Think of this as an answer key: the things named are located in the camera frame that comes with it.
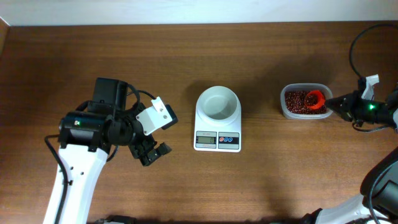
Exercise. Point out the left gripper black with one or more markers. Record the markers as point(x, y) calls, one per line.
point(148, 144)

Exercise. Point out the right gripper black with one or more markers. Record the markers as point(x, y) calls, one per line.
point(344, 104)

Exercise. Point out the orange measuring scoop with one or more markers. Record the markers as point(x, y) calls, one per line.
point(314, 100)

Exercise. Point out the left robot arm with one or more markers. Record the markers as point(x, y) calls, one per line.
point(91, 135)

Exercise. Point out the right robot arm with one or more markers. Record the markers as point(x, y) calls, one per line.
point(377, 200)

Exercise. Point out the white digital kitchen scale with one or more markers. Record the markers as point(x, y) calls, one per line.
point(217, 136)

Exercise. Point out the white bowl on scale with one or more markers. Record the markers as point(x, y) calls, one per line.
point(218, 103)

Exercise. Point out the clear plastic bean container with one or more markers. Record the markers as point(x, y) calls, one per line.
point(304, 87)

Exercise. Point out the red beans in container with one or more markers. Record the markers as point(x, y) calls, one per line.
point(294, 101)

